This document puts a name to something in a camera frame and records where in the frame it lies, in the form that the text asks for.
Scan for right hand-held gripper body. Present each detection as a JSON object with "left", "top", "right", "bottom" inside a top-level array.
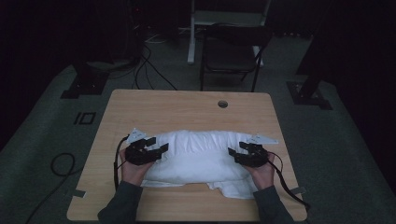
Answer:
[{"left": 238, "top": 133, "right": 279, "bottom": 169}]

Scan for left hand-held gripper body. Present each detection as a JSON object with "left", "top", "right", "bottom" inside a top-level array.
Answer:
[{"left": 124, "top": 127, "right": 157, "bottom": 166}]

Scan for white skirt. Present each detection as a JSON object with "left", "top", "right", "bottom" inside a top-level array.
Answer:
[{"left": 141, "top": 129, "right": 266, "bottom": 201}]

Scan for person's left hand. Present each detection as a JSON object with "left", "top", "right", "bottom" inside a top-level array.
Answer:
[{"left": 119, "top": 147, "right": 154, "bottom": 188}]

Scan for person's right hand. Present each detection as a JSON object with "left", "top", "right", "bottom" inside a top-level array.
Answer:
[{"left": 245, "top": 151, "right": 277, "bottom": 191}]

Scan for black stand base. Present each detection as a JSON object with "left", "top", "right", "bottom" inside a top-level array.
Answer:
[
  {"left": 60, "top": 60, "right": 110, "bottom": 100},
  {"left": 286, "top": 74, "right": 333, "bottom": 111}
]

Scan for black folding chair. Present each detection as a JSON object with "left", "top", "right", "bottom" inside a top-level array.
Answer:
[{"left": 199, "top": 22, "right": 274, "bottom": 93}]

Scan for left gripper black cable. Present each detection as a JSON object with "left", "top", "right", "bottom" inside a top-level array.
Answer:
[{"left": 113, "top": 134, "right": 131, "bottom": 191}]

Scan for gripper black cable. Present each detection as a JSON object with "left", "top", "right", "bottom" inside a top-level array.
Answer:
[
  {"left": 113, "top": 134, "right": 131, "bottom": 191},
  {"left": 266, "top": 151, "right": 312, "bottom": 213}
]

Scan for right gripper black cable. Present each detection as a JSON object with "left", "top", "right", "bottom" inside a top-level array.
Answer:
[{"left": 266, "top": 151, "right": 312, "bottom": 213}]

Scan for black floor cables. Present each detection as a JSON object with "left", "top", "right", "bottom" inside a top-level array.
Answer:
[{"left": 133, "top": 43, "right": 179, "bottom": 91}]

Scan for looped black floor cable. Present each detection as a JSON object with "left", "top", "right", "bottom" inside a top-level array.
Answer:
[{"left": 19, "top": 152, "right": 85, "bottom": 224}]

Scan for white floor cable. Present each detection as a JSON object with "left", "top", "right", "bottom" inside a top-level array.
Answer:
[{"left": 144, "top": 32, "right": 171, "bottom": 45}]

